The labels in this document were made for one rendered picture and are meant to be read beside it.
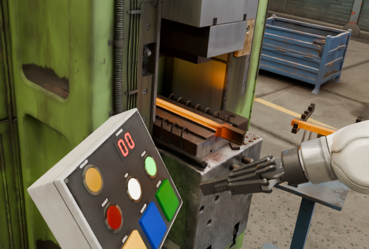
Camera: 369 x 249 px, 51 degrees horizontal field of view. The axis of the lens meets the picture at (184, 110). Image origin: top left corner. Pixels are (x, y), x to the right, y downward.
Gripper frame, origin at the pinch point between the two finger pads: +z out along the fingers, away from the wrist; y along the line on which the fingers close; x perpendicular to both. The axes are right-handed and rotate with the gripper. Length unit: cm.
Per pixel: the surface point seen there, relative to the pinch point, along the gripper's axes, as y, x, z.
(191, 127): 44.8, 0.5, 18.7
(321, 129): 77, -27, -19
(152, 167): 0.4, 8.3, 13.0
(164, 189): 0.1, 2.2, 12.6
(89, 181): -21.3, 18.0, 13.2
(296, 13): 910, -84, 22
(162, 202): -3.2, 0.7, 12.6
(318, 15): 881, -102, -23
